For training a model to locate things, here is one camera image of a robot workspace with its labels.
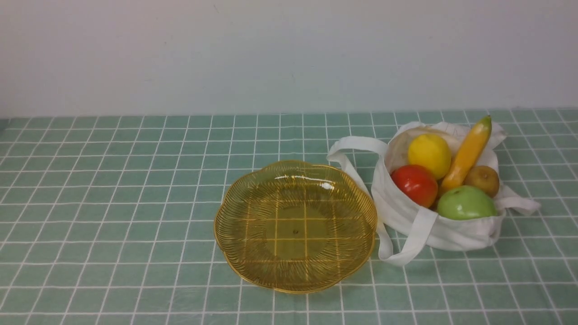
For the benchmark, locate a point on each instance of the green apple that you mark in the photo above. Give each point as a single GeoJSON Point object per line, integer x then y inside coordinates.
{"type": "Point", "coordinates": [466, 203]}

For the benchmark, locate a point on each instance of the yellow banana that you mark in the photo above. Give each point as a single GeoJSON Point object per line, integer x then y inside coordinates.
{"type": "Point", "coordinates": [467, 155]}

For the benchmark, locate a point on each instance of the amber plastic fruit plate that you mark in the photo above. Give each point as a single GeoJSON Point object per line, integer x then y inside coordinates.
{"type": "Point", "coordinates": [296, 227]}

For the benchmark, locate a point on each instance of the red tomato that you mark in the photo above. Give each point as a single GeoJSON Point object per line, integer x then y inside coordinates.
{"type": "Point", "coordinates": [417, 183]}

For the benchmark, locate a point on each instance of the green checkered tablecloth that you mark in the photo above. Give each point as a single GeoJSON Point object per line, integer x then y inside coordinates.
{"type": "Point", "coordinates": [109, 221]}

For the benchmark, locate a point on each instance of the yellow lemon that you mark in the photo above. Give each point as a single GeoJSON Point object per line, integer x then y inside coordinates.
{"type": "Point", "coordinates": [432, 152]}

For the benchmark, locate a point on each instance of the white cloth bag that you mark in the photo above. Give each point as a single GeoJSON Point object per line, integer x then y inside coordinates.
{"type": "Point", "coordinates": [404, 227]}

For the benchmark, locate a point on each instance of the brown kiwi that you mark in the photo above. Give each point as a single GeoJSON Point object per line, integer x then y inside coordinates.
{"type": "Point", "coordinates": [485, 178]}

